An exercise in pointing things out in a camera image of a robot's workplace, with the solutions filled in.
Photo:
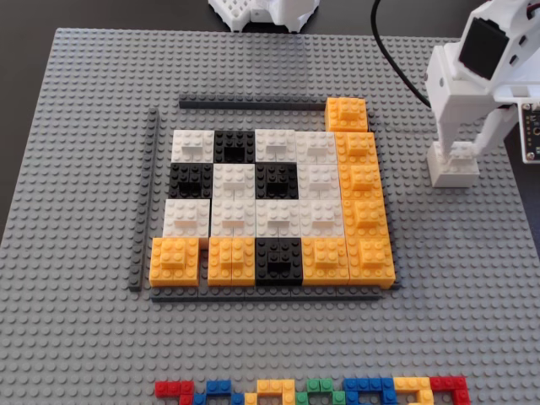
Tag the red Lego brick letter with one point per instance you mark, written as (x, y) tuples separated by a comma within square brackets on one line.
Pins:
[(449, 383), (169, 388)]

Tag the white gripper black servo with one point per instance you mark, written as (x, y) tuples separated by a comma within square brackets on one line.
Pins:
[(456, 110)]

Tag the dark gray Lego strip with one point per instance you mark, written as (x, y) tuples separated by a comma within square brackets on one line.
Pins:
[(145, 190), (253, 102), (253, 294)]

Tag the black wrist camera board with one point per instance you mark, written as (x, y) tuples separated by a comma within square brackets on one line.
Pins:
[(532, 135)]

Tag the gray studded Lego baseplate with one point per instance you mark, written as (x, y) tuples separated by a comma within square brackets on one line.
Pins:
[(84, 169)]

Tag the white Lego cube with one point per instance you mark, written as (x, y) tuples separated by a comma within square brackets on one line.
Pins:
[(185, 217), (192, 145), (274, 145), (318, 179), (278, 217), (234, 179), (232, 217), (453, 177), (315, 147), (322, 217)]

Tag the yellow Lego brick letter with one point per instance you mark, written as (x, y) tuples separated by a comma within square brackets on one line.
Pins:
[(411, 383), (274, 385)]

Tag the white 3D-printed robot base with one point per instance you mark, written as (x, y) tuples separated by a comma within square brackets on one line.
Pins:
[(261, 12)]

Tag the green Lego brick letter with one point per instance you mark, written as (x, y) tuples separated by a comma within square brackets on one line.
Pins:
[(320, 385)]

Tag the blue Lego brick letter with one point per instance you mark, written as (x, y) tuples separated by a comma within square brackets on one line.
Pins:
[(217, 386), (367, 385)]

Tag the orange Lego cube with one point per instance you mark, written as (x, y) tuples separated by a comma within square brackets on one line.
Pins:
[(231, 261), (173, 261), (360, 179), (371, 261), (346, 116), (356, 147), (325, 261), (365, 217)]

